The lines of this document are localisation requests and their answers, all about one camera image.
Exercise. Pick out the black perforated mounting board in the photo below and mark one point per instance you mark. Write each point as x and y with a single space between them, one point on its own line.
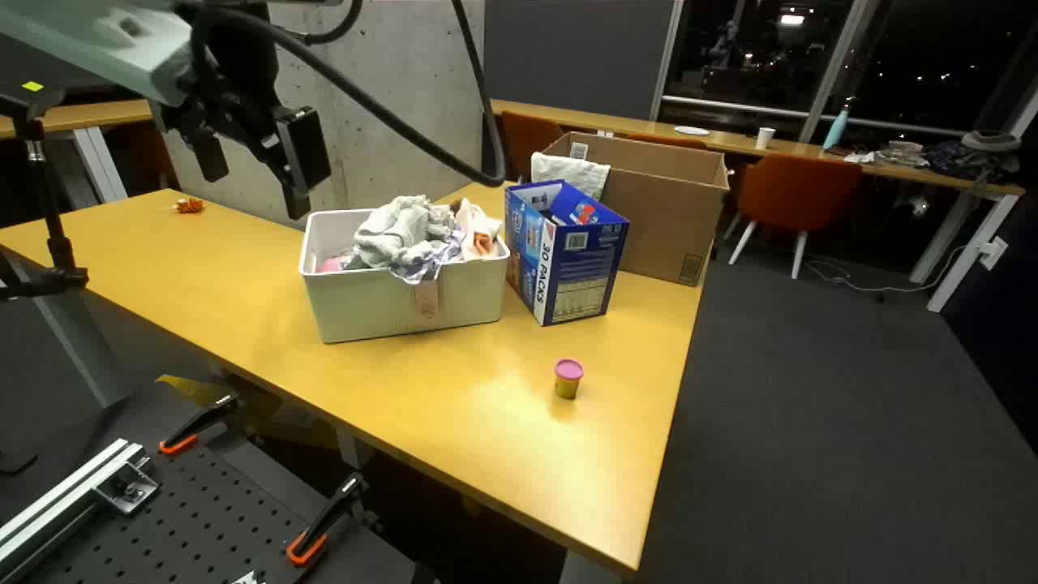
220 518

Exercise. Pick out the small pink lidded jar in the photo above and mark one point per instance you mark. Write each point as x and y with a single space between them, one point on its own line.
569 377

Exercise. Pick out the brown cardboard box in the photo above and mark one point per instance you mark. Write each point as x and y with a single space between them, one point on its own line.
671 197

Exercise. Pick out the black camera tripod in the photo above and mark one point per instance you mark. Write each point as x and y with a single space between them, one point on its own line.
25 105

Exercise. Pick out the white packing paper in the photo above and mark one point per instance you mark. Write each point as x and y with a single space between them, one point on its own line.
579 174

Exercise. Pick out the peach cloth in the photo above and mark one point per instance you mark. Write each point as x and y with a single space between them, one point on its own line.
478 230

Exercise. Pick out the pink cloth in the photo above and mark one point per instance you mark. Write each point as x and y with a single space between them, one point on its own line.
339 265

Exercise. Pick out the teal water bottle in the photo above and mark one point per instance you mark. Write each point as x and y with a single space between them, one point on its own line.
839 125

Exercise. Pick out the orange office chair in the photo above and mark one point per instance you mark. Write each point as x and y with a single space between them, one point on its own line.
800 197

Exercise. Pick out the aluminium rail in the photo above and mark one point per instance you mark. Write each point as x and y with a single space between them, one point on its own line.
113 478

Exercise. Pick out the white plastic basket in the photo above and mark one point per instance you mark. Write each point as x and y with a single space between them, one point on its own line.
376 303

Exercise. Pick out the small orange object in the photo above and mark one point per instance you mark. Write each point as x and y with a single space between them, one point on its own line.
191 204

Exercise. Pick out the long wooden desk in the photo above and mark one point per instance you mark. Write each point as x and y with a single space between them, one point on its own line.
985 244

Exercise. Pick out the blue snack box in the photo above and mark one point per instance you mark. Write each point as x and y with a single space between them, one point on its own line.
565 250

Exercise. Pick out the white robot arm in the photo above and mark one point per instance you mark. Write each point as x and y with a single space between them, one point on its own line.
131 42

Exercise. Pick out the gray cloth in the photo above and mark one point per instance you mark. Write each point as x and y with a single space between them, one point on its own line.
409 238

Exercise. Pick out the orange handled clamp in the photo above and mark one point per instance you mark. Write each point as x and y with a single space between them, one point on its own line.
193 430
313 539

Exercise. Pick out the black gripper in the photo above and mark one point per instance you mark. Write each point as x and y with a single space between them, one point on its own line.
232 93

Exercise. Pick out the white cup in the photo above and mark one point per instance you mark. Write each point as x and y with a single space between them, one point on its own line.
763 137

